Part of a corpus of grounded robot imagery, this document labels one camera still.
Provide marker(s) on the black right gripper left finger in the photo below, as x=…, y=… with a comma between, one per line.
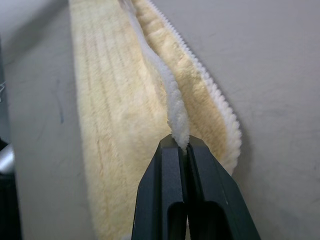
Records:
x=160, y=190

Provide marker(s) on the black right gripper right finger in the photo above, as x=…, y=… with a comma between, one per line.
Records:
x=215, y=195

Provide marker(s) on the cream yellow fluffy towel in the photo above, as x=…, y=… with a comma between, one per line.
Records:
x=120, y=100

